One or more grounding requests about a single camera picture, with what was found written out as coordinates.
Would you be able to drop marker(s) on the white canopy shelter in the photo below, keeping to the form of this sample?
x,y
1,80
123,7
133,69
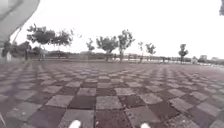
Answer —
x,y
15,15

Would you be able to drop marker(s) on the row of small trees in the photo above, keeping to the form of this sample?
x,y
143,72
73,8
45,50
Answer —
x,y
107,43

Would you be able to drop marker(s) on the robot's own part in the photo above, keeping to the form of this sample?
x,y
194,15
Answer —
x,y
145,126
74,124

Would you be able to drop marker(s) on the long low railing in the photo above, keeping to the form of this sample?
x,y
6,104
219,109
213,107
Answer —
x,y
133,56

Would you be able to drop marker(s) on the checkered brick pavement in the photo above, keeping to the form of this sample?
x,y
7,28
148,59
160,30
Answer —
x,y
110,83

